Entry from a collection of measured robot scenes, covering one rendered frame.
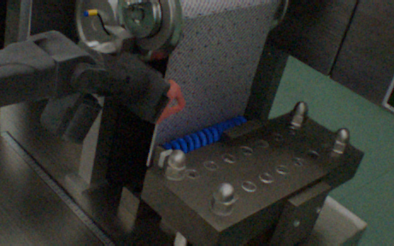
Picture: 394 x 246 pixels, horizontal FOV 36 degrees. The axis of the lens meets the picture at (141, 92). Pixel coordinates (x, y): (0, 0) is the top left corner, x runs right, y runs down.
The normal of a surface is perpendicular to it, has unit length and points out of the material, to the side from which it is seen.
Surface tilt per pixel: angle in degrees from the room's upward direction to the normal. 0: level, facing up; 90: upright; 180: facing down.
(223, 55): 90
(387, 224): 0
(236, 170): 0
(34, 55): 2
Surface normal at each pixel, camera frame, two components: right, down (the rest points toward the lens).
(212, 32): 0.64, 0.49
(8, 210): 0.18, -0.84
